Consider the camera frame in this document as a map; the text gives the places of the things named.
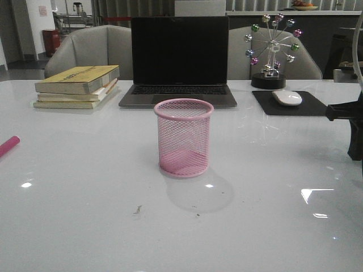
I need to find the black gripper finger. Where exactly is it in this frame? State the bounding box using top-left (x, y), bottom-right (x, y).
top-left (326, 101), bottom-right (358, 121)

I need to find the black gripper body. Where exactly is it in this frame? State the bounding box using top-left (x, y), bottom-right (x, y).
top-left (348, 93), bottom-right (362, 161)

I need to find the pink marker pen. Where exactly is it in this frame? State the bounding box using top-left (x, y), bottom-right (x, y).
top-left (0, 135), bottom-right (20, 157)

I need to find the pink mesh pen holder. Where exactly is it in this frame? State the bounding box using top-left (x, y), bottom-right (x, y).
top-left (154, 98), bottom-right (214, 178)

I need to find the black mouse pad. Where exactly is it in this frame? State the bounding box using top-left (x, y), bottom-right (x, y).
top-left (252, 90), bottom-right (327, 116)

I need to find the white computer mouse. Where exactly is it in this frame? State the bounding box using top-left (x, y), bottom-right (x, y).
top-left (272, 90), bottom-right (302, 106)

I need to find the ferris wheel desk ornament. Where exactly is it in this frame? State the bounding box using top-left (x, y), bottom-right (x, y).
top-left (244, 13), bottom-right (303, 90)

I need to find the right grey armchair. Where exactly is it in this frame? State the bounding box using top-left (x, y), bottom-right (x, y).
top-left (227, 27), bottom-right (323, 80)

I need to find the grey armchair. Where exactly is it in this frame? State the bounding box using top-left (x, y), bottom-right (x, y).
top-left (227, 27), bottom-right (323, 80)
top-left (44, 25), bottom-right (133, 80)

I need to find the fruit bowl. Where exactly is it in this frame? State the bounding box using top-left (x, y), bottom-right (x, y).
top-left (292, 0), bottom-right (318, 11)

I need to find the grey open laptop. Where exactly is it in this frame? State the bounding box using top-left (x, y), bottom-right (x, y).
top-left (119, 16), bottom-right (237, 108)

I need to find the white box behind laptop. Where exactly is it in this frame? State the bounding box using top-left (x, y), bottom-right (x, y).
top-left (174, 0), bottom-right (226, 16)

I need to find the left grey armchair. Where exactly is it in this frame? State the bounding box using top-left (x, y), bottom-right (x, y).
top-left (44, 25), bottom-right (133, 80)

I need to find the middle cream book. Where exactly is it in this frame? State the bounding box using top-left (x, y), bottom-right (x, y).
top-left (37, 79), bottom-right (118, 102)

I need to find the top yellow book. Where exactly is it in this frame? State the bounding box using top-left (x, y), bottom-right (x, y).
top-left (35, 65), bottom-right (120, 95)

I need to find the yellow book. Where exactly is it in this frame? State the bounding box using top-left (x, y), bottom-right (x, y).
top-left (33, 91), bottom-right (112, 109)
top-left (35, 65), bottom-right (120, 95)

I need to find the red bin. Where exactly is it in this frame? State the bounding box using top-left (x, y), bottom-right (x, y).
top-left (42, 29), bottom-right (60, 57)

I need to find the bottom yellow book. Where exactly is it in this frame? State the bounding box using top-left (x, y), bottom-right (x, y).
top-left (33, 91), bottom-right (112, 109)

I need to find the white cable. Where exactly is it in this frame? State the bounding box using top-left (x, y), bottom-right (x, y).
top-left (352, 11), bottom-right (363, 91)

